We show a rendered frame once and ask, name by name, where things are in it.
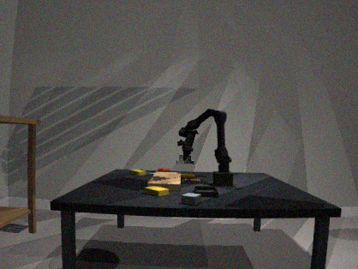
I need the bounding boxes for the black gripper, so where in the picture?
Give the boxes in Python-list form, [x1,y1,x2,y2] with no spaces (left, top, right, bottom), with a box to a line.
[182,138,194,160]

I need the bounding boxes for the yellow rectangular block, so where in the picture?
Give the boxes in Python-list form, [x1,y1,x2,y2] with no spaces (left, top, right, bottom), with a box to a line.
[144,186,169,196]
[130,170,146,176]

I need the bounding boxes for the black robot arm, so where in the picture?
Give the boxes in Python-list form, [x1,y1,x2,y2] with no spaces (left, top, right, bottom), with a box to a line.
[178,109,231,173]

